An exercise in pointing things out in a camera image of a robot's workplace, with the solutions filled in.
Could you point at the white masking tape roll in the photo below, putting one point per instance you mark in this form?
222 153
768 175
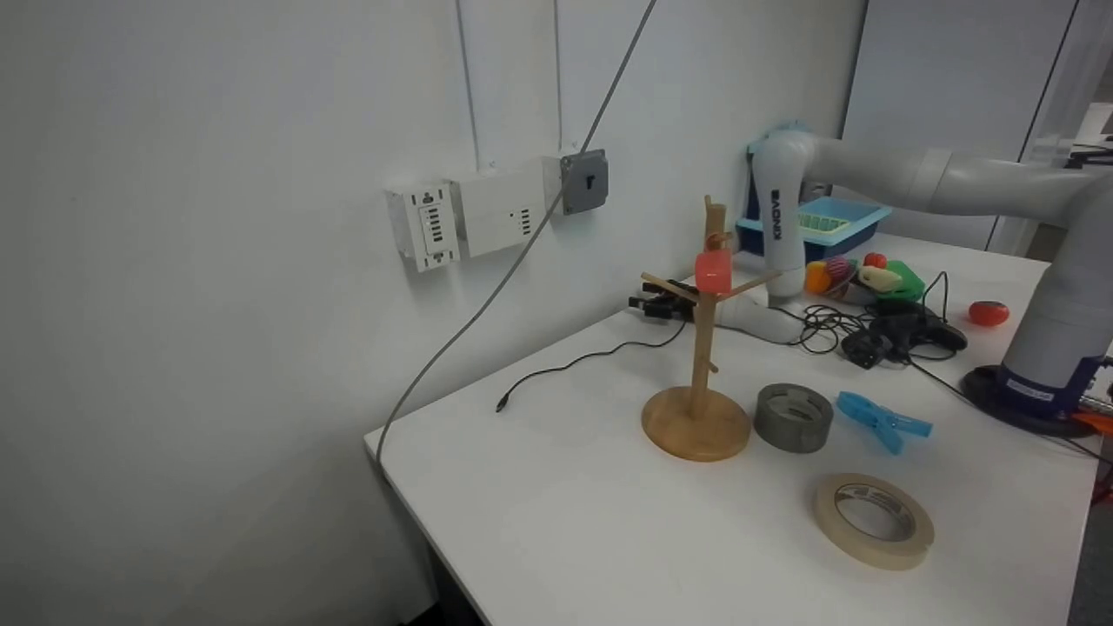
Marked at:
845 536

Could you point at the white robot arm with lettering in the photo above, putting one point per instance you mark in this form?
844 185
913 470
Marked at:
1078 280

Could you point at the wooden peg stand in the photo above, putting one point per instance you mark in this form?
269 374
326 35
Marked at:
700 424

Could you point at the black connector device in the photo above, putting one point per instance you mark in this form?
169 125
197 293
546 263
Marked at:
659 306

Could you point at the orange toy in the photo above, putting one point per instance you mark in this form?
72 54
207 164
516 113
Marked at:
818 275

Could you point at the blue plastic tray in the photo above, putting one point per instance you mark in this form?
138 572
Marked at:
840 220

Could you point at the blue plastic clip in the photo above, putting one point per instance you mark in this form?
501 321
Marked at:
874 417

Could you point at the green yellow toy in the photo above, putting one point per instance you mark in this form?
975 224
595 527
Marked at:
895 280

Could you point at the small red lid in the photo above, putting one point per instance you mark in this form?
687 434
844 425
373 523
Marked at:
990 316

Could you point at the white plain wall box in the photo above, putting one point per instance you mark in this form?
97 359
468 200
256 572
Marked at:
501 209

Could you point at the grey wall switch box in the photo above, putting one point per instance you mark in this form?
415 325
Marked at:
584 184

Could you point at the white vented wall box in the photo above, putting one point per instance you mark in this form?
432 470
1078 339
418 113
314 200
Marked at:
426 228

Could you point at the white wall conduit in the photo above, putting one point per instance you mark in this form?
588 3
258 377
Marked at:
559 70
469 83

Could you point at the grey duct tape roll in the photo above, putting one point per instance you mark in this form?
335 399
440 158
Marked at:
774 434

